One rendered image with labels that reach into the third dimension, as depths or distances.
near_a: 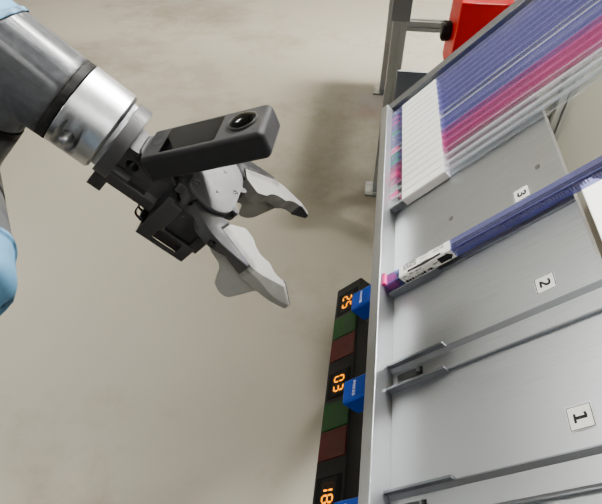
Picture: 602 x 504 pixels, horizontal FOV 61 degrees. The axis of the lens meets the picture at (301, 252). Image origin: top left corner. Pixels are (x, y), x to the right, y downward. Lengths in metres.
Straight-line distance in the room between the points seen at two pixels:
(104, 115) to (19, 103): 0.06
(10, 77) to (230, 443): 0.96
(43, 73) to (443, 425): 0.40
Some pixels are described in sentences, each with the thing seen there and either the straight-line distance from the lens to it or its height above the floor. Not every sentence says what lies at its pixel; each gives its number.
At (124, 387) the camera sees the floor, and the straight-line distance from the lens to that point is 1.37.
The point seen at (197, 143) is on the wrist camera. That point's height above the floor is 0.89.
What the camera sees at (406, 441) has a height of 0.73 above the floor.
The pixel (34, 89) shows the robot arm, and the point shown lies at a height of 0.94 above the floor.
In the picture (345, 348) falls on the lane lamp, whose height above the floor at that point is 0.66.
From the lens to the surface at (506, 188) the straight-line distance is 0.53.
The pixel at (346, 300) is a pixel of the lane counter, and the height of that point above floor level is 0.65.
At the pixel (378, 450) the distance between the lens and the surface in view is 0.43.
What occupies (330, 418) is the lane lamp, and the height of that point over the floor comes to 0.65.
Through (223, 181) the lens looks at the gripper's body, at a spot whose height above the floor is 0.84.
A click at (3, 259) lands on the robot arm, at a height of 0.89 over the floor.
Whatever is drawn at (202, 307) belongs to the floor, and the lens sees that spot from 1.47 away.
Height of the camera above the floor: 1.12
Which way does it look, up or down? 45 degrees down
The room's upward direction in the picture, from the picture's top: straight up
